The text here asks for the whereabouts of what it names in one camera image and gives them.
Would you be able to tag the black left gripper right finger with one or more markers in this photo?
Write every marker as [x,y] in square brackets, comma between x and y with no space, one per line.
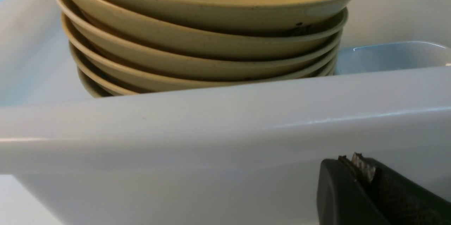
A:
[402,201]

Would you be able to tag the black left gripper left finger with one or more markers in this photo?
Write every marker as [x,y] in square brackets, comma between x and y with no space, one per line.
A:
[341,198]

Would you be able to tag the tan stacked bowl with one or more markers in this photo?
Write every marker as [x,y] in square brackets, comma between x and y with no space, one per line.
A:
[118,30]
[144,82]
[116,90]
[92,87]
[127,53]

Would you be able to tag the bottom tan stacked bowl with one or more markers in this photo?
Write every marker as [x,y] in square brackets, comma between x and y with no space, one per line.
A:
[92,87]

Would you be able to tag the large white plastic tub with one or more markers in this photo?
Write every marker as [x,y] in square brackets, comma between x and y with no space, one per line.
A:
[247,155]

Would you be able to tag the white square dish in tub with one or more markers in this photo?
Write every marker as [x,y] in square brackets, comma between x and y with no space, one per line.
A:
[392,57]

